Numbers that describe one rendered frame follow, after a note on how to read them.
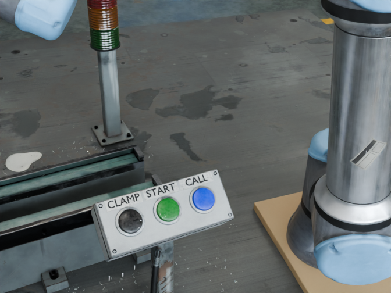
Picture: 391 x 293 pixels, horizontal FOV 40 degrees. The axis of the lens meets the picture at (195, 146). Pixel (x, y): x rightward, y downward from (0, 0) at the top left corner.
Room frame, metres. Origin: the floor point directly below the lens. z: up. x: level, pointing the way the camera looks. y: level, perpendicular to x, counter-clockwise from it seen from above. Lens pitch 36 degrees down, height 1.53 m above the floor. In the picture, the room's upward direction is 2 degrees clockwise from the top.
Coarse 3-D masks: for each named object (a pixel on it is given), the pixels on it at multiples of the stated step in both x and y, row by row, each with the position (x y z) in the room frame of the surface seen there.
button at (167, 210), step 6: (168, 198) 0.51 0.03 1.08; (162, 204) 0.50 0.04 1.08; (168, 204) 0.51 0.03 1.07; (174, 204) 0.51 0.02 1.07; (156, 210) 0.50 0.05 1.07; (162, 210) 0.50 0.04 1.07; (168, 210) 0.50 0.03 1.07; (174, 210) 0.50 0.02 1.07; (162, 216) 0.49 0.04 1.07; (168, 216) 0.49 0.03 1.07; (174, 216) 0.50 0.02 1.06
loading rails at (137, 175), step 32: (96, 160) 0.79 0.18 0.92; (128, 160) 0.80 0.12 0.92; (0, 192) 0.70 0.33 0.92; (32, 192) 0.71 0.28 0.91; (64, 192) 0.73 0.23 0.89; (96, 192) 0.76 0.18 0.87; (128, 192) 0.71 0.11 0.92; (0, 224) 0.62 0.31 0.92; (32, 224) 0.61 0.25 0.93; (64, 224) 0.63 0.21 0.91; (0, 256) 0.58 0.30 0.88; (32, 256) 0.60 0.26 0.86; (64, 256) 0.63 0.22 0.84; (96, 256) 0.65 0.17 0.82; (0, 288) 0.58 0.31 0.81
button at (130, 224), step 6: (126, 210) 0.49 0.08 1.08; (132, 210) 0.49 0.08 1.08; (120, 216) 0.48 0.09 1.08; (126, 216) 0.48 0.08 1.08; (132, 216) 0.48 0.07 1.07; (138, 216) 0.49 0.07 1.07; (120, 222) 0.48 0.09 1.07; (126, 222) 0.48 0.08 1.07; (132, 222) 0.48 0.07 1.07; (138, 222) 0.48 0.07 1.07; (120, 228) 0.47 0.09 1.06; (126, 228) 0.47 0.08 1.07; (132, 228) 0.47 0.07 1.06; (138, 228) 0.47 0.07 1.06
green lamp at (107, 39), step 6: (90, 30) 1.04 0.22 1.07; (96, 30) 1.02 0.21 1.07; (108, 30) 1.02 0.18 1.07; (114, 30) 1.03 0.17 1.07; (90, 36) 1.04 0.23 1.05; (96, 36) 1.02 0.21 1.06; (102, 36) 1.02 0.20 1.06; (108, 36) 1.02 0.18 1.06; (114, 36) 1.03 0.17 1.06; (96, 42) 1.02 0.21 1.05; (102, 42) 1.02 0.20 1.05; (108, 42) 1.02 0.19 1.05; (114, 42) 1.03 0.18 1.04; (96, 48) 1.03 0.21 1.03; (102, 48) 1.02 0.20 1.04; (108, 48) 1.02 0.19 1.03
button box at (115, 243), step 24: (144, 192) 0.52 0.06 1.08; (168, 192) 0.52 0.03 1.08; (192, 192) 0.53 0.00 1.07; (216, 192) 0.54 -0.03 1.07; (96, 216) 0.49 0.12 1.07; (144, 216) 0.49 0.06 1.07; (192, 216) 0.51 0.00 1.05; (216, 216) 0.51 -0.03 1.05; (120, 240) 0.46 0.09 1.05; (144, 240) 0.47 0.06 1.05; (168, 240) 0.48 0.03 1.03
